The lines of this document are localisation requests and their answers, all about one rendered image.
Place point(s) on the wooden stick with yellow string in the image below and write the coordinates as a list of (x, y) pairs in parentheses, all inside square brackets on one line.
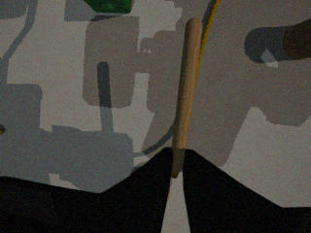
[(191, 59)]

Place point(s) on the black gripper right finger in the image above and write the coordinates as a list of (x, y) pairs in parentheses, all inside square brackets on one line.
[(217, 203)]

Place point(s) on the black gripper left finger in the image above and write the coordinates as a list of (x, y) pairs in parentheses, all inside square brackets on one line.
[(136, 205)]

